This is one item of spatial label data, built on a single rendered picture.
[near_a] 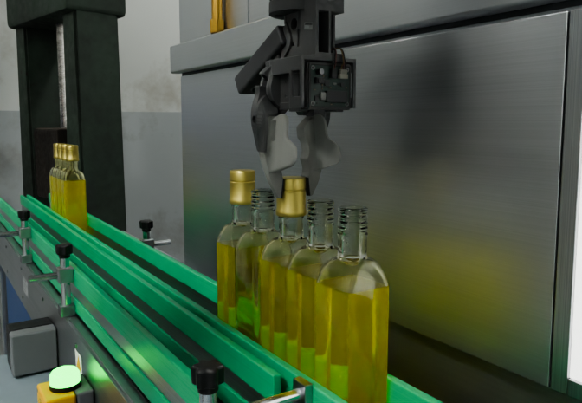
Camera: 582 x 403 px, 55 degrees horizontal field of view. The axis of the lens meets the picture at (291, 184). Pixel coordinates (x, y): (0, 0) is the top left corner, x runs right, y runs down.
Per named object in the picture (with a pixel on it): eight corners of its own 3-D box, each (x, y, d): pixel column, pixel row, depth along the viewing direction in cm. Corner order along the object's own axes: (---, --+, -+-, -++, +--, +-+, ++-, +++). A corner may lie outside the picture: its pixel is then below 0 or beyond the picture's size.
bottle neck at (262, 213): (279, 228, 70) (279, 190, 69) (258, 230, 68) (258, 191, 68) (267, 224, 72) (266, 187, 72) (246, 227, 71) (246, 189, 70)
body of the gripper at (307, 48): (299, 113, 56) (299, -11, 55) (255, 115, 63) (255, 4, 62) (358, 114, 60) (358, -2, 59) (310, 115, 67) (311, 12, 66)
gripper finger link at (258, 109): (253, 150, 61) (263, 68, 60) (246, 150, 62) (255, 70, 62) (288, 155, 63) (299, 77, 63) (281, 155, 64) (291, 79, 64)
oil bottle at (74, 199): (88, 244, 159) (84, 145, 156) (67, 247, 156) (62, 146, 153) (83, 241, 164) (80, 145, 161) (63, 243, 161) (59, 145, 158)
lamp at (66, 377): (84, 388, 85) (83, 369, 85) (52, 396, 83) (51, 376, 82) (77, 377, 89) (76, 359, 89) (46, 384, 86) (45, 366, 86)
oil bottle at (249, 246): (294, 393, 72) (294, 229, 69) (255, 406, 69) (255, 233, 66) (270, 377, 76) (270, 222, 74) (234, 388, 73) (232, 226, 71)
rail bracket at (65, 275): (77, 318, 101) (74, 244, 99) (32, 327, 97) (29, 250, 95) (72, 312, 104) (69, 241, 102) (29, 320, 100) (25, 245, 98)
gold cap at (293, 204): (312, 215, 65) (313, 177, 64) (287, 217, 63) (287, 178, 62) (294, 211, 68) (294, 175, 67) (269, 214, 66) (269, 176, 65)
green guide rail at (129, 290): (281, 446, 59) (281, 373, 58) (273, 449, 59) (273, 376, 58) (23, 217, 205) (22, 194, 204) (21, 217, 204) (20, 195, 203)
